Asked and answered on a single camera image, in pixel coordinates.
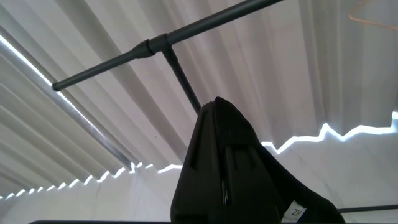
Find black clothes rack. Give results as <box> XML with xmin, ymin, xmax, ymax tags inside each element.
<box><xmin>52</xmin><ymin>0</ymin><xmax>398</xmax><ymax>214</ymax></box>

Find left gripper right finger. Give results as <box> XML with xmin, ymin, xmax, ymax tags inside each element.
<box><xmin>222</xmin><ymin>145</ymin><xmax>282</xmax><ymax>220</ymax></box>

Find white curtain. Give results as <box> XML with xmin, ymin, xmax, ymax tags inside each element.
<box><xmin>0</xmin><ymin>0</ymin><xmax>398</xmax><ymax>200</ymax></box>

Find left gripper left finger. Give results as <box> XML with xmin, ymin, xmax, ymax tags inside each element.
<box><xmin>170</xmin><ymin>101</ymin><xmax>224</xmax><ymax>222</ymax></box>

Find black shorts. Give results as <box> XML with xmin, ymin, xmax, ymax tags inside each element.
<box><xmin>213</xmin><ymin>96</ymin><xmax>346</xmax><ymax>223</ymax></box>

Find pink clothes hanger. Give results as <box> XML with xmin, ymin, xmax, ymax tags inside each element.
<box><xmin>348</xmin><ymin>0</ymin><xmax>398</xmax><ymax>31</ymax></box>

